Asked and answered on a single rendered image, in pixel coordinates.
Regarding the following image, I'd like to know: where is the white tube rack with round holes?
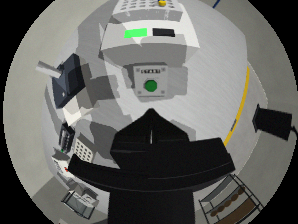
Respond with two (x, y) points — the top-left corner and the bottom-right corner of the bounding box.
(74, 136), (98, 163)

